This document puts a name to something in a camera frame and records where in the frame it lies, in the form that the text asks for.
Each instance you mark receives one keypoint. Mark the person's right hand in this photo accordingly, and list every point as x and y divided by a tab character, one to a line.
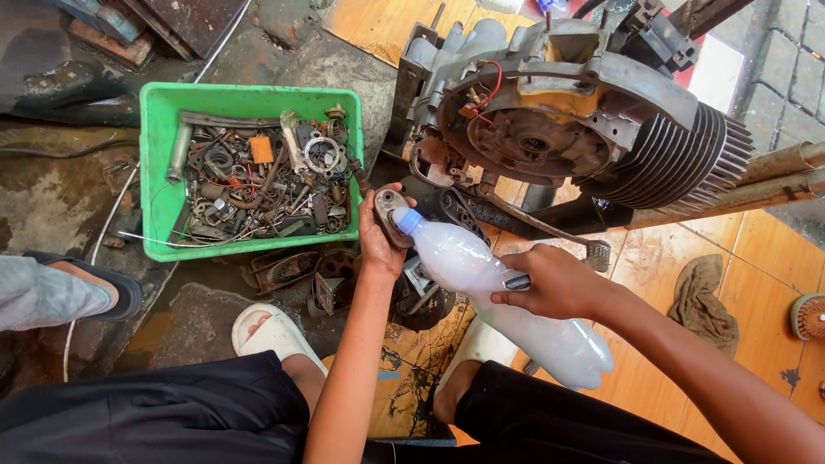
561	283

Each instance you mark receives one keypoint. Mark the person's left hand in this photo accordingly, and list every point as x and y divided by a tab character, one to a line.
372	238

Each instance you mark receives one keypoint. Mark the person's left fingers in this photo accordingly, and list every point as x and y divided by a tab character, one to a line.
394	188

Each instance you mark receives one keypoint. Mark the oval metal cover plate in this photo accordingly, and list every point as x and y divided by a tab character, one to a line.
390	219

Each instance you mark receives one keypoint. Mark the clear plastic bottle blue cap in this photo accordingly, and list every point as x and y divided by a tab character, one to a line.
464	258

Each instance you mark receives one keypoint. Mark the black engine part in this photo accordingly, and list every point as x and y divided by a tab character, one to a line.
419	303

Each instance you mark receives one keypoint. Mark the rusty metal parts on floor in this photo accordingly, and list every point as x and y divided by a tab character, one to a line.
316	277

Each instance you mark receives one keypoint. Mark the heap of rusty metal parts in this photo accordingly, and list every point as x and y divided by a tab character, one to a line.
271	180

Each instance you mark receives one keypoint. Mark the metal pedal lever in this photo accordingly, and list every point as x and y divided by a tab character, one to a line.
535	225

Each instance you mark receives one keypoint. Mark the white slipper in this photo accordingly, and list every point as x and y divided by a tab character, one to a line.
274	335
480	345

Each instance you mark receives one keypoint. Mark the grey finned scooter engine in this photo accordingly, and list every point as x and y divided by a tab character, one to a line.
567	109

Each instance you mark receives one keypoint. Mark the green plastic crate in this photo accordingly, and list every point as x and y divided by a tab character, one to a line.
158	161

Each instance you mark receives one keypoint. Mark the black sandal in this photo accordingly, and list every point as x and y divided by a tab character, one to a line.
126	290

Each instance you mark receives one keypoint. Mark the heap of scrap boards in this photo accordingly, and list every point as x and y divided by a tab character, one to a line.
148	26

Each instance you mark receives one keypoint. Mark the black shorts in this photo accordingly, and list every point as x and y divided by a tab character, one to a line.
161	419

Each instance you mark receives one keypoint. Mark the dirty brown rag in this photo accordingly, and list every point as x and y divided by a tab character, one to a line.
702	309

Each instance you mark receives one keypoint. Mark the rusty metal pipe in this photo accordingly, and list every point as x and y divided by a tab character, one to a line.
728	201
773	162

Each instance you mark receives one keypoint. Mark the dark tarp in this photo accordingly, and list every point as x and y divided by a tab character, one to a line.
58	84

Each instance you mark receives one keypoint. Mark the black perforated metal bracket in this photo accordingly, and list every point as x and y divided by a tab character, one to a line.
461	209

